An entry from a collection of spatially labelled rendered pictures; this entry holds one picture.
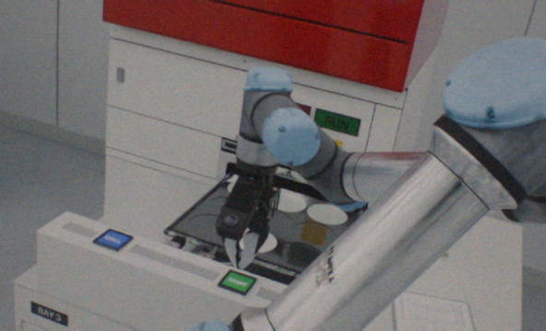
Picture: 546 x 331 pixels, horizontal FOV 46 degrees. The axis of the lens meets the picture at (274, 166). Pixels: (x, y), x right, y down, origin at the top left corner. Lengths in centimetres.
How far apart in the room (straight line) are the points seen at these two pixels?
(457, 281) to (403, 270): 69
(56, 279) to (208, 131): 64
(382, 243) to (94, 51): 321
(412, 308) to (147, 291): 48
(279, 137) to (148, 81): 95
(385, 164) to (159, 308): 54
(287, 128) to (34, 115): 332
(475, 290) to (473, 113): 75
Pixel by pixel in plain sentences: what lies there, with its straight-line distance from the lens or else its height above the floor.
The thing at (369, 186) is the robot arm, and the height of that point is 126.
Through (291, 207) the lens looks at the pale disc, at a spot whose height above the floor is 90.
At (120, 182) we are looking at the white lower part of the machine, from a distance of 196.
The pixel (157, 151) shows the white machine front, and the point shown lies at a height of 88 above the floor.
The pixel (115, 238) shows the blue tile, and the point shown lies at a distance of 127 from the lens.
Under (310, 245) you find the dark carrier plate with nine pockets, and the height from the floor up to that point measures 90.
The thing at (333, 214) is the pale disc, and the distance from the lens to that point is 159.
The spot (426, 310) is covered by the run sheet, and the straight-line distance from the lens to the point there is 121.
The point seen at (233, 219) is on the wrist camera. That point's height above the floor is 114.
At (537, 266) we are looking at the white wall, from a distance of 338.
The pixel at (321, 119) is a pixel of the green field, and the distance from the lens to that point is 162.
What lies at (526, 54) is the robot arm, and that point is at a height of 152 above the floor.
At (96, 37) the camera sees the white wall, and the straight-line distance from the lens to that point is 372.
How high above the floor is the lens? 164
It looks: 24 degrees down
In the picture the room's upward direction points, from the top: 9 degrees clockwise
